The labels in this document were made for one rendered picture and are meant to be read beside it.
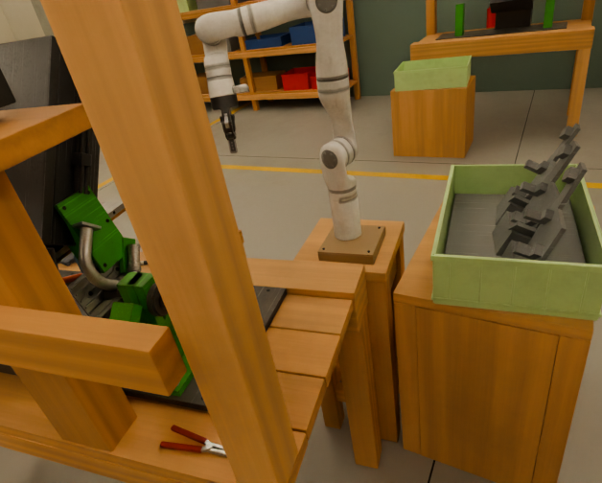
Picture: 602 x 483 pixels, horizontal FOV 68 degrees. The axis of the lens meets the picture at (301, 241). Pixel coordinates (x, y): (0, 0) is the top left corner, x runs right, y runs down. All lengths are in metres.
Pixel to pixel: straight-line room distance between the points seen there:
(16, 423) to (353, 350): 0.91
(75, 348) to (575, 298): 1.13
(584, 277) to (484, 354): 0.37
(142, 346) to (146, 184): 0.23
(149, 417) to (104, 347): 0.46
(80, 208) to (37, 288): 0.45
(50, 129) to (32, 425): 0.73
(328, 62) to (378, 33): 5.28
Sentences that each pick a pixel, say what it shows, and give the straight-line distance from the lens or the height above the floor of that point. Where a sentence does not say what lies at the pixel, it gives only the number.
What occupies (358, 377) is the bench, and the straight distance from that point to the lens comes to 1.54.
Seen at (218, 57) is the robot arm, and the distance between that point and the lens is 1.31.
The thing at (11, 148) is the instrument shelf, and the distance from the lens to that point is 0.73.
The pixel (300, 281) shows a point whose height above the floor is 0.90.
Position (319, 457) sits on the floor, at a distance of 1.99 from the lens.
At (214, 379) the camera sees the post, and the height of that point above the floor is 1.17.
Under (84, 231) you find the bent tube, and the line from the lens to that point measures 1.24.
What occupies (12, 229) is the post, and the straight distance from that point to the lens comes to 0.84.
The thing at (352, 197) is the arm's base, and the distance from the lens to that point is 1.42.
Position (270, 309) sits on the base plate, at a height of 0.90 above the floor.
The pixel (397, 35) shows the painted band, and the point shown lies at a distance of 6.49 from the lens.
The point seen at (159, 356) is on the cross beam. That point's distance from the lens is 0.65.
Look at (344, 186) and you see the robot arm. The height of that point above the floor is 1.08.
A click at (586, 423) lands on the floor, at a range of 2.18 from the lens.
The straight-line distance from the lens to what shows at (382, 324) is 1.52.
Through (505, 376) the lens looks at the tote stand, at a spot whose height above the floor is 0.55.
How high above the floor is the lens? 1.66
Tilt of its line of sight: 31 degrees down
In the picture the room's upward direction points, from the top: 11 degrees counter-clockwise
